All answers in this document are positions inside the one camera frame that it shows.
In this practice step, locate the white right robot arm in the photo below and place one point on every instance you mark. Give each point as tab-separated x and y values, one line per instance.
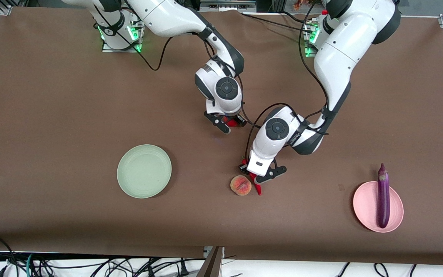
167	15

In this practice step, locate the red chili pepper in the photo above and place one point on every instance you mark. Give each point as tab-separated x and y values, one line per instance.
257	186

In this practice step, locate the brown table cover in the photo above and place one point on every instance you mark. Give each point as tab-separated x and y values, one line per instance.
71	173

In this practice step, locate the grey metal rail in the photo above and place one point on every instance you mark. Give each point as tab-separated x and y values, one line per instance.
227	5

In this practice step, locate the pink round plate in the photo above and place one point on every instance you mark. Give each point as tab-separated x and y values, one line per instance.
365	207

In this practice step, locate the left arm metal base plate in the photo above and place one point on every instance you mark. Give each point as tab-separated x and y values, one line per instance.
309	54

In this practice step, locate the pale green round plate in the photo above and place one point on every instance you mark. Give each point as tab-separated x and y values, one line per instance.
144	171

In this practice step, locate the orange plastic toy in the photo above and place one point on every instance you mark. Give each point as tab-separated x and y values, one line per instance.
298	5

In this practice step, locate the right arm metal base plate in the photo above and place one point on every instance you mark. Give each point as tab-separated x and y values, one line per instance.
108	48

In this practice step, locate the orange peach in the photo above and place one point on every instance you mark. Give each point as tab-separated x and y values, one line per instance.
240	185

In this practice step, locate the aluminium profile post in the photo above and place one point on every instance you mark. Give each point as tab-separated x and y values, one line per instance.
212	265

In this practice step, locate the red apple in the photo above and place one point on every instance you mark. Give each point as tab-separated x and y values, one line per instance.
230	121

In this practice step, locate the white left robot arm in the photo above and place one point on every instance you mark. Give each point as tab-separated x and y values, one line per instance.
340	50

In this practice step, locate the purple eggplant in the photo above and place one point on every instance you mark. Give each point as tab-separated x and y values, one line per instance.
383	200

